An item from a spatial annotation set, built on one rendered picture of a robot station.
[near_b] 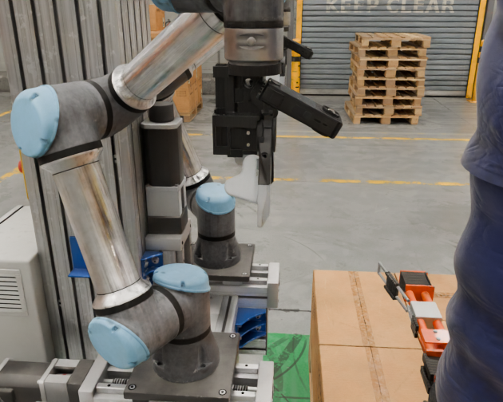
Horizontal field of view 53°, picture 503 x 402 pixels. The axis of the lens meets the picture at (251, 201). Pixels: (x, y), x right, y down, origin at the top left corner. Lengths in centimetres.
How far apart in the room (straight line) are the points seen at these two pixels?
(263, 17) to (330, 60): 997
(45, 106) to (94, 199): 18
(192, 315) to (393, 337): 125
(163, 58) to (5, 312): 77
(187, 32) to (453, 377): 65
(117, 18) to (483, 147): 74
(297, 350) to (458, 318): 222
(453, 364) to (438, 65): 1031
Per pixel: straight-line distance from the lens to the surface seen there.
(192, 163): 159
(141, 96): 98
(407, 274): 145
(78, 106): 95
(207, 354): 115
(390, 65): 820
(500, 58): 64
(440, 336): 125
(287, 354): 290
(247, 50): 64
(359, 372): 198
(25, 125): 96
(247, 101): 67
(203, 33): 85
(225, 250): 155
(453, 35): 1096
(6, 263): 133
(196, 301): 107
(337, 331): 216
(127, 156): 115
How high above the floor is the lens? 179
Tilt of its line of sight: 21 degrees down
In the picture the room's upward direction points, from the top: straight up
